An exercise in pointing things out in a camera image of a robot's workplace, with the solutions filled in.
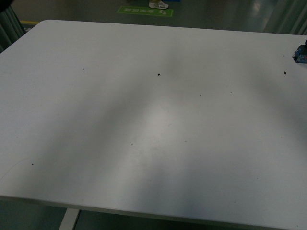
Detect green floor sign sticker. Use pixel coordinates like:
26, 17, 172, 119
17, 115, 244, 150
117, 6, 173, 17

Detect yellow floor tape line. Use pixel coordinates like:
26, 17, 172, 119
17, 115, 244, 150
20, 20, 39, 25

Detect grey curtain right side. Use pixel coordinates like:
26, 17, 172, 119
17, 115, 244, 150
277, 0, 307, 35

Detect grey curtain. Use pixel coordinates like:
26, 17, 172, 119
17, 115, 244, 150
277, 0, 307, 35
0, 0, 26, 53

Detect grey curtain left side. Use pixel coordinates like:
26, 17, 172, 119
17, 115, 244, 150
0, 0, 26, 53

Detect white table leg frame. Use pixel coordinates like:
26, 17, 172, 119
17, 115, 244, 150
59, 208, 80, 230

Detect red push button switch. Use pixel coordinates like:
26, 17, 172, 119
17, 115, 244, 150
292, 40, 307, 64

